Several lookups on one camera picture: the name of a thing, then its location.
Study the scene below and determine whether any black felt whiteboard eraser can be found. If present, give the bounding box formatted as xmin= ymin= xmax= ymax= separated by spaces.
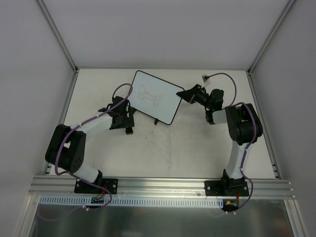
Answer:
xmin=125 ymin=127 xmax=133 ymax=135

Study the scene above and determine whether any white whiteboard black frame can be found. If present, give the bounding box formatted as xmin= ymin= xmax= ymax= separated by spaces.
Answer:
xmin=128 ymin=70 xmax=184 ymax=125

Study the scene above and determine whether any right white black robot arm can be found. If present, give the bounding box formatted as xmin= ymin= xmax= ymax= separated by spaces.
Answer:
xmin=176 ymin=84 xmax=263 ymax=197

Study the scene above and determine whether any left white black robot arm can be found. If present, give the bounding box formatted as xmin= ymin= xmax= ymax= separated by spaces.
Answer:
xmin=45 ymin=96 xmax=134 ymax=193

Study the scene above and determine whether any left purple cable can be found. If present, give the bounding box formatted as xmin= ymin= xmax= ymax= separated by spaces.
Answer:
xmin=38 ymin=83 xmax=134 ymax=222

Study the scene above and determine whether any purple cable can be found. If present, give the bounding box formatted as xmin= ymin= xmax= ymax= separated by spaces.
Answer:
xmin=38 ymin=83 xmax=134 ymax=222
xmin=206 ymin=72 xmax=254 ymax=215

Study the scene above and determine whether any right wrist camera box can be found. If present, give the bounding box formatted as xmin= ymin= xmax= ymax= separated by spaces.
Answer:
xmin=201 ymin=75 xmax=209 ymax=83

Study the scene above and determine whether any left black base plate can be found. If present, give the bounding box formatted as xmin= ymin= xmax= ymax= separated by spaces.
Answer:
xmin=74 ymin=178 xmax=119 ymax=195

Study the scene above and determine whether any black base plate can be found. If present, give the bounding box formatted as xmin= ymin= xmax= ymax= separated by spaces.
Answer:
xmin=204 ymin=180 xmax=249 ymax=197
xmin=74 ymin=178 xmax=119 ymax=195

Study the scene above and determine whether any white slotted cable duct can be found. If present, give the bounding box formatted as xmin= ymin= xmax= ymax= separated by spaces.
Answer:
xmin=39 ymin=195 xmax=224 ymax=208

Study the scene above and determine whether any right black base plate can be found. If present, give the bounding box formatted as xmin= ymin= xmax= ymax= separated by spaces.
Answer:
xmin=204 ymin=180 xmax=249 ymax=197

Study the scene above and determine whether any right aluminium frame post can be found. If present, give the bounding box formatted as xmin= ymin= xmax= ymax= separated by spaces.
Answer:
xmin=247 ymin=0 xmax=296 ymax=75

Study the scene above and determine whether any aluminium frame post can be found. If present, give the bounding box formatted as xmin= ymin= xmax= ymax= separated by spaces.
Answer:
xmin=36 ymin=0 xmax=78 ymax=73
xmin=247 ymin=0 xmax=296 ymax=75

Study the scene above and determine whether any aluminium mounting rail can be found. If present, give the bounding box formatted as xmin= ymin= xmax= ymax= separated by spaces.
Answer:
xmin=28 ymin=175 xmax=296 ymax=199

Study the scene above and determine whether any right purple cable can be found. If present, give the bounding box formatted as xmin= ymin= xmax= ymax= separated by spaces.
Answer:
xmin=206 ymin=72 xmax=254 ymax=215

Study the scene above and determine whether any left aluminium frame post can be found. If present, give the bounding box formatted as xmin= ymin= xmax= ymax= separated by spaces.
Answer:
xmin=36 ymin=0 xmax=78 ymax=73

